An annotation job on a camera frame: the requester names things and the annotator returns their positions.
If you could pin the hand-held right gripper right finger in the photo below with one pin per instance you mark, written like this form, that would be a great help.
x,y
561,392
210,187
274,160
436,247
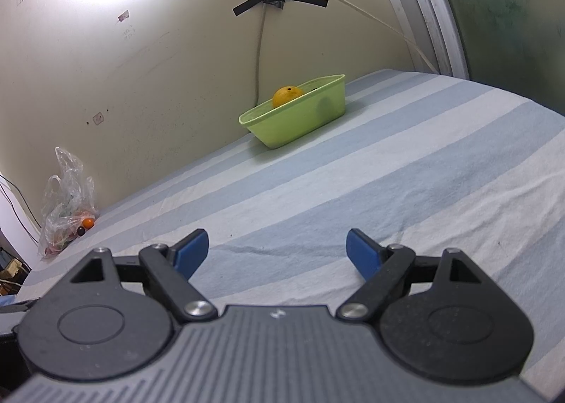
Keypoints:
x,y
362,253

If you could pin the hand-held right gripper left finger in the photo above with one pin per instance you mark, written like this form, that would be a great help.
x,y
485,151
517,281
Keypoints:
x,y
192,253

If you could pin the green plastic basket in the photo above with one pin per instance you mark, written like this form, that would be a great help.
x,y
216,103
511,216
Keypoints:
x,y
300,120

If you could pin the yellow tomato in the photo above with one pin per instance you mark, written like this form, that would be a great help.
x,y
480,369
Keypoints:
x,y
287,96

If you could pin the striped bed sheet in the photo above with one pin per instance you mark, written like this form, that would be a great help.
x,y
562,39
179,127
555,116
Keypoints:
x,y
397,186

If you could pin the clear plastic bag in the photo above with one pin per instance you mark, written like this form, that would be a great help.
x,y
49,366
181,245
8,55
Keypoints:
x,y
66,204

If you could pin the white wall plate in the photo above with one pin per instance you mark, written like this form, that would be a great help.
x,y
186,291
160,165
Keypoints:
x,y
98,118

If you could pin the small wall tag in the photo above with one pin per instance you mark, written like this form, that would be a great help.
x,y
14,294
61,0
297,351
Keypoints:
x,y
124,15

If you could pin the white window frame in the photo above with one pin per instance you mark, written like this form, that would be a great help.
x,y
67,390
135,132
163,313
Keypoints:
x,y
441,10

